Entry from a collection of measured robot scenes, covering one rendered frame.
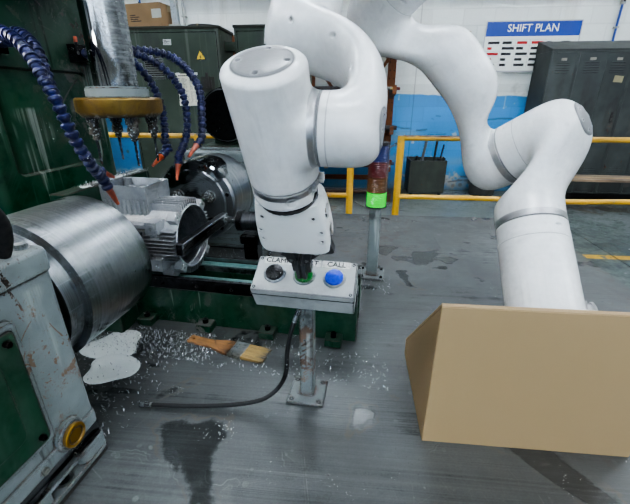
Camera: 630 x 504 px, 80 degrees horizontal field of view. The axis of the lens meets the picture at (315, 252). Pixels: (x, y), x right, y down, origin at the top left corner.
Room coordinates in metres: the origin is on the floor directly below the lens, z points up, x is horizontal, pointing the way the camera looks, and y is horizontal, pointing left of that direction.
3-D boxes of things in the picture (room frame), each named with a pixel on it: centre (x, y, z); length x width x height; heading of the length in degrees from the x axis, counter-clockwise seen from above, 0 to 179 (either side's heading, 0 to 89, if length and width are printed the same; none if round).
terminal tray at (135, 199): (0.91, 0.44, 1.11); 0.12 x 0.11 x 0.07; 79
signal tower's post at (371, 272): (1.09, -0.18, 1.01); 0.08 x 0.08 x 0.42; 79
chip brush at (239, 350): (0.71, 0.20, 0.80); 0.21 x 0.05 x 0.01; 71
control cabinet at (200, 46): (4.34, 1.40, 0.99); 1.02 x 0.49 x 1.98; 84
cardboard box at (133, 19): (4.41, 1.65, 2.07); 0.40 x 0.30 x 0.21; 76
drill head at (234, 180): (1.23, 0.34, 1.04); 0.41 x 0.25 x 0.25; 169
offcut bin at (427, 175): (5.42, -1.60, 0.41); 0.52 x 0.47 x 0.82; 84
